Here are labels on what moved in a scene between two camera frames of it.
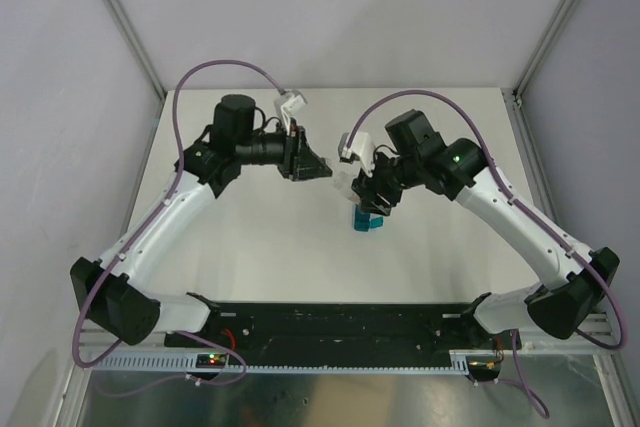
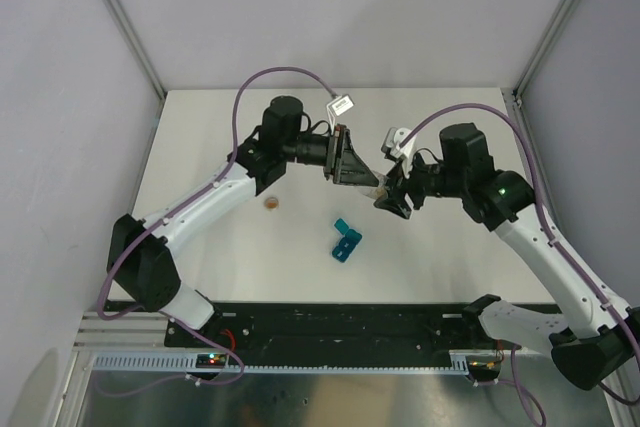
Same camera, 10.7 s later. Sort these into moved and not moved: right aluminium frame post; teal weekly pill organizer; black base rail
Moved: teal weekly pill organizer
Not moved: black base rail; right aluminium frame post
